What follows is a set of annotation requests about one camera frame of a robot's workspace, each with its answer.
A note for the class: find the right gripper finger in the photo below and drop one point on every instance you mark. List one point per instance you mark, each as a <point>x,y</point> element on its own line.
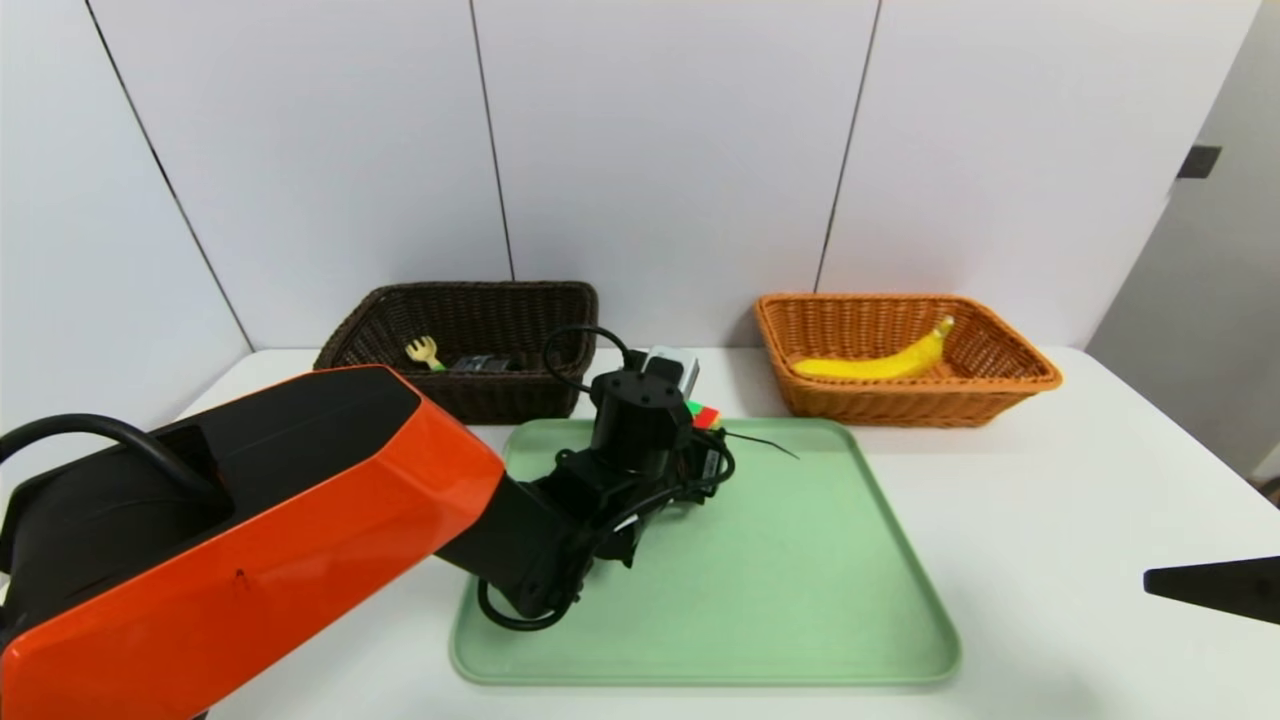
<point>1225,588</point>

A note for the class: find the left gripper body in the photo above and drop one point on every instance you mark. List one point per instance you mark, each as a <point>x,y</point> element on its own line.
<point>700,470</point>

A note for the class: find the multicoloured puzzle cube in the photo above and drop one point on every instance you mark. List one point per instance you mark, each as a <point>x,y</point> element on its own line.
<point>706,415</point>

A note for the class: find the yellow banana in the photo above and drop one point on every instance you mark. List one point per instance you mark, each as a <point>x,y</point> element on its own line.
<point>870,367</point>

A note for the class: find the black face wash tube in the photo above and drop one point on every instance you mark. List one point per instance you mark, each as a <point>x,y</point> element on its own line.
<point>482,364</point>

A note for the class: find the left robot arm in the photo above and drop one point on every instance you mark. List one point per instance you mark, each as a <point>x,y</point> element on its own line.
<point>250,540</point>

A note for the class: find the orange wicker basket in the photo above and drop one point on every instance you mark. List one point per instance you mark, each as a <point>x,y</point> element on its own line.
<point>900,405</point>

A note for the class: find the dark brown wicker basket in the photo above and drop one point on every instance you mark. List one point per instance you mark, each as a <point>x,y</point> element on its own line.
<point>500,395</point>

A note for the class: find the light green plastic tray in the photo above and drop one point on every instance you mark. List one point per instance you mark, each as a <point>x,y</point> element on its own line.
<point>800,600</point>

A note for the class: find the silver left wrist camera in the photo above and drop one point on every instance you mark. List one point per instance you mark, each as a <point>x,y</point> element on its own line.
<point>672,368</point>

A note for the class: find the dark wall bracket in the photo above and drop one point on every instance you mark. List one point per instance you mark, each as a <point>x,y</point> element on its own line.
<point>1199,163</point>

